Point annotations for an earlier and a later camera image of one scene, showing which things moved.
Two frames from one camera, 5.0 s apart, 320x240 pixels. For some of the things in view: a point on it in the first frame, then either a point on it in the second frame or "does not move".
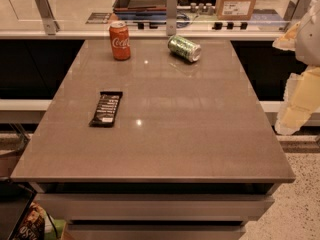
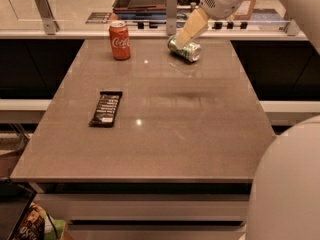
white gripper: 309,40 to 222,6
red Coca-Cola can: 120,40 does not move
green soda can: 184,47 does not move
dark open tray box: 142,3 does not move
